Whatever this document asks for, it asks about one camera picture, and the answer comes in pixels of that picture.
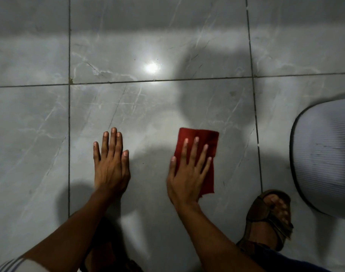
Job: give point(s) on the person's right hand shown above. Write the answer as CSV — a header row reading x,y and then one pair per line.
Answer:
x,y
186,184

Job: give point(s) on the person's left hand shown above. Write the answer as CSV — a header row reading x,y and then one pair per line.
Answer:
x,y
111,169

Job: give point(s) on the red cloth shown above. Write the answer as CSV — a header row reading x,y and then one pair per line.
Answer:
x,y
208,138

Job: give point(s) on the person's right forearm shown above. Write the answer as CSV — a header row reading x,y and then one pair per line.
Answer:
x,y
217,243

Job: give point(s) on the person's left forearm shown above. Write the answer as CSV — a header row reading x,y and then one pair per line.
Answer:
x,y
73,235

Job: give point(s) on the dark trouser leg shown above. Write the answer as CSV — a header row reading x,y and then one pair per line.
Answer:
x,y
277,262

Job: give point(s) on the striped shirt sleeve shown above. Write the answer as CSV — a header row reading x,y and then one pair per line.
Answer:
x,y
13,265

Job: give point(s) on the white round stool black rim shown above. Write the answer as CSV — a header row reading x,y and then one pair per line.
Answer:
x,y
325,155

